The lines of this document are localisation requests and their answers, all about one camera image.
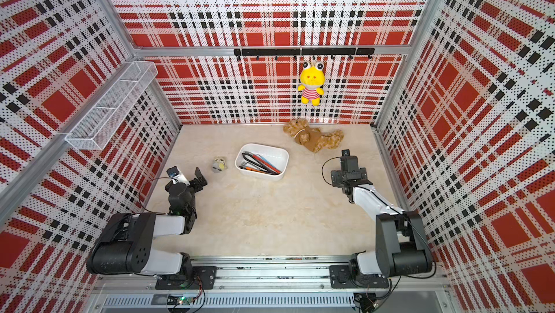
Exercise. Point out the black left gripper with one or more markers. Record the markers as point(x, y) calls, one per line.
point(197, 186)

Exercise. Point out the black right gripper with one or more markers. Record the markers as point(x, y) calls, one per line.
point(336, 178)

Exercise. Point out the orange handled hex key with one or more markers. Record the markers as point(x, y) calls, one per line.
point(246, 168)

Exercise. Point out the long black hex key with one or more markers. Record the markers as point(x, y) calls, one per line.
point(250, 161)

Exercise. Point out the red handled hex key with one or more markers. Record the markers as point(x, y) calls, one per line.
point(260, 160)

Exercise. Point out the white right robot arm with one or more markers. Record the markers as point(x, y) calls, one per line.
point(400, 248)

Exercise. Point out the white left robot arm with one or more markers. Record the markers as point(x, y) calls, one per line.
point(125, 246)

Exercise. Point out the white plastic storage box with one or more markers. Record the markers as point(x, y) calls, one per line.
point(278, 157)

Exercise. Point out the clear tape roll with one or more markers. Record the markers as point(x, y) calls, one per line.
point(219, 164)

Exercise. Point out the brown plush teddy bear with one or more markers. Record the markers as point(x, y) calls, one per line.
point(312, 138)

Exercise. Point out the yellow frog plush toy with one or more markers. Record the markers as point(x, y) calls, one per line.
point(312, 79)

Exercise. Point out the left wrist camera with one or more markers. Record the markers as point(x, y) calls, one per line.
point(177, 176)

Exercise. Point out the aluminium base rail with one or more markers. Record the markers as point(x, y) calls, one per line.
point(274, 284)

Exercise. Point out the black wall hook rail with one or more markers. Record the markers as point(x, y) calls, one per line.
point(278, 52)

